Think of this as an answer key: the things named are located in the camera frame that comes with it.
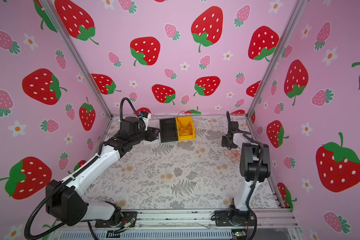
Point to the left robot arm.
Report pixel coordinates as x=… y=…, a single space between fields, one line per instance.
x=64 y=198

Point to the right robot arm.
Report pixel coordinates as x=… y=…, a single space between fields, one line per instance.
x=254 y=169

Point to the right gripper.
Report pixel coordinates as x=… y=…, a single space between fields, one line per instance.
x=224 y=141

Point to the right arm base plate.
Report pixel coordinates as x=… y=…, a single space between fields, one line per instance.
x=237 y=219

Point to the yellow plastic bin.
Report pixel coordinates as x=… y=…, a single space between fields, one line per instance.
x=185 y=128

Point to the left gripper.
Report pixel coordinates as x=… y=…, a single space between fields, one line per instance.
x=150 y=133

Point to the black plastic bin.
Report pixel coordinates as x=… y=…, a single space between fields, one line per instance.
x=168 y=131

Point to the aluminium frame rail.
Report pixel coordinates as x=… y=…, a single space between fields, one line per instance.
x=272 y=224

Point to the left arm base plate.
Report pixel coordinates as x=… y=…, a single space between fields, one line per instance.
x=123 y=219

